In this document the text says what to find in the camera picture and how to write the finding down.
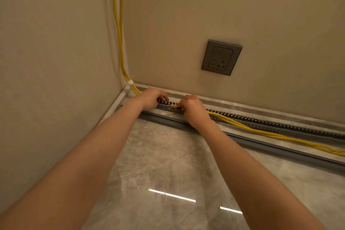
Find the person's right hand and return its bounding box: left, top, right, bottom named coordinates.
left=178, top=94, right=214, bottom=131

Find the person's left hand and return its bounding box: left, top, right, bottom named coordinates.
left=135, top=88, right=170, bottom=111

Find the yellow cable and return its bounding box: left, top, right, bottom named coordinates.
left=120, top=0, right=345, bottom=155
left=109, top=0, right=345, bottom=157

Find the person's right forearm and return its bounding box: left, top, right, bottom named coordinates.
left=192, top=121, right=328, bottom=230

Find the person's left forearm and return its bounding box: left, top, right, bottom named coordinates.
left=0, top=97, right=151, bottom=230

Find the grey metal floor strip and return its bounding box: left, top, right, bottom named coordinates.
left=140, top=110, right=345, bottom=166

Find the grey wall socket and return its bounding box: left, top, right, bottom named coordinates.
left=201, top=39, right=243, bottom=77

